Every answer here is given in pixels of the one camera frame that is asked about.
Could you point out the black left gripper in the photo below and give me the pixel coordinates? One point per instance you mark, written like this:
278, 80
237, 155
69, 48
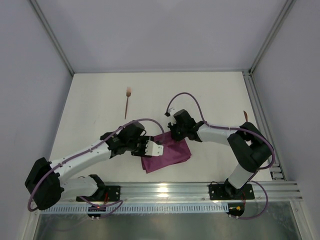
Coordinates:
141, 149

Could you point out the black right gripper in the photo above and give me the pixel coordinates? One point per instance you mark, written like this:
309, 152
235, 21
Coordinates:
175, 130

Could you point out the purple cloth napkin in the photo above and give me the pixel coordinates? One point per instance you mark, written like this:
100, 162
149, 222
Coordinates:
174, 152

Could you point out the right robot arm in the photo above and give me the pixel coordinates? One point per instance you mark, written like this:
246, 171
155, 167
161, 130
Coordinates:
248, 145

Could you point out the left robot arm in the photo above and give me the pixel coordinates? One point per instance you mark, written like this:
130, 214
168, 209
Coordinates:
51, 181

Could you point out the left controller board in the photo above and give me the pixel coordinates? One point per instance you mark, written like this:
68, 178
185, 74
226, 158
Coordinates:
96, 211

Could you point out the controller board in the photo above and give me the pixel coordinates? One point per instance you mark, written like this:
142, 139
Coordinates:
96, 211
235, 210

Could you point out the right controller board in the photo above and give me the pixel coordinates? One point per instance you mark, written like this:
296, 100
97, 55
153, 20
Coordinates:
235, 210

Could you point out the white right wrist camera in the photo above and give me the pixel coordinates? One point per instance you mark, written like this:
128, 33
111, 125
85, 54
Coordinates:
170, 112

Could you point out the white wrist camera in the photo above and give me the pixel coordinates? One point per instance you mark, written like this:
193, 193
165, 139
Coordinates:
170, 112
153, 149

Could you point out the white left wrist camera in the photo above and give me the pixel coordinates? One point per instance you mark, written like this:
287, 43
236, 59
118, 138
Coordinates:
153, 149

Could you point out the aluminium front rail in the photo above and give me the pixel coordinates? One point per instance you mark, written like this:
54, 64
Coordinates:
169, 192

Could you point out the aluminium rail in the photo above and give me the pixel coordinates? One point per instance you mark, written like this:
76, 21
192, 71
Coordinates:
276, 170
169, 192

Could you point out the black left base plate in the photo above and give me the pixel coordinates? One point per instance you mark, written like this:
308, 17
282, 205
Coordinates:
106, 194

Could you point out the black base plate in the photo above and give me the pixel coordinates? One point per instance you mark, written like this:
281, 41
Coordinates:
106, 194
220, 191

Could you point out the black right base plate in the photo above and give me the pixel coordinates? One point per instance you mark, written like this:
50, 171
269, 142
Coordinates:
220, 191

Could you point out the slotted grey cable duct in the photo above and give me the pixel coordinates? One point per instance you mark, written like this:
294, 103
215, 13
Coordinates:
145, 208

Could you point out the aluminium right side rail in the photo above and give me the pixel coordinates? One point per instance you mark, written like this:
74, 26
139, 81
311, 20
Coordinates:
276, 170

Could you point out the right corner frame post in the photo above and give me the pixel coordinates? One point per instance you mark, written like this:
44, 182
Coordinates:
271, 35

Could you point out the corner frame post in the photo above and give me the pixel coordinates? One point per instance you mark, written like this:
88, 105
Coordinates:
271, 35
51, 35

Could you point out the left corner frame post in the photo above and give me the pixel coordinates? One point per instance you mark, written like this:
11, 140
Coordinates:
51, 35

